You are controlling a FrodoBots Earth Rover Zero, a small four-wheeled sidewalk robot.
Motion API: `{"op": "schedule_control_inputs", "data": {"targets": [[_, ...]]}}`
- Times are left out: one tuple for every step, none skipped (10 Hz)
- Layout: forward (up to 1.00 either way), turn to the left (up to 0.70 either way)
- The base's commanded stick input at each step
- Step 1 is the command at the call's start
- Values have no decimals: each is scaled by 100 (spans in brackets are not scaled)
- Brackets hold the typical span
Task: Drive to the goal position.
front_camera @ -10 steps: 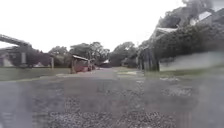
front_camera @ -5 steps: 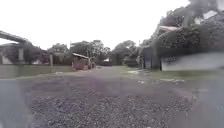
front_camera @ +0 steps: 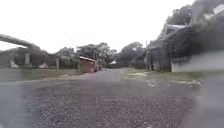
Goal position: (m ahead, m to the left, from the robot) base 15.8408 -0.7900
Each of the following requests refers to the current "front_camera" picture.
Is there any row of trees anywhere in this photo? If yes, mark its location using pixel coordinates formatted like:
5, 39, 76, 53
54, 41, 148, 69

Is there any small red brick shed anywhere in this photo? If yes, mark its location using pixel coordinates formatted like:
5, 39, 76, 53
78, 55, 99, 74

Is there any grey gravel asphalt road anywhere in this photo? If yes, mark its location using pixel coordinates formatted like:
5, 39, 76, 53
0, 67, 224, 128

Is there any grass verge with litter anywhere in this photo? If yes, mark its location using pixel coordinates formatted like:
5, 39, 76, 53
122, 67, 224, 88

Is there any grass verge strip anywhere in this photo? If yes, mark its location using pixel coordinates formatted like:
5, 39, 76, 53
0, 72, 88, 84

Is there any dark building with roof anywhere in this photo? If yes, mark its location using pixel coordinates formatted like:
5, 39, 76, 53
143, 3, 224, 73

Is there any tall dark tree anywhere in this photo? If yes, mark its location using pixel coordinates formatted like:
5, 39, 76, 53
165, 0, 224, 26

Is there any grey building with pillars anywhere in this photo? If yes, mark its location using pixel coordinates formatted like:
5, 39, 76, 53
0, 33, 61, 70

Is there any low grey wall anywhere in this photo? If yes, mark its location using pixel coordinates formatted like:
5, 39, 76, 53
0, 68, 81, 83

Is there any white low fence wall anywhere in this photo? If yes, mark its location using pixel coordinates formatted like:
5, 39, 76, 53
170, 50, 224, 74

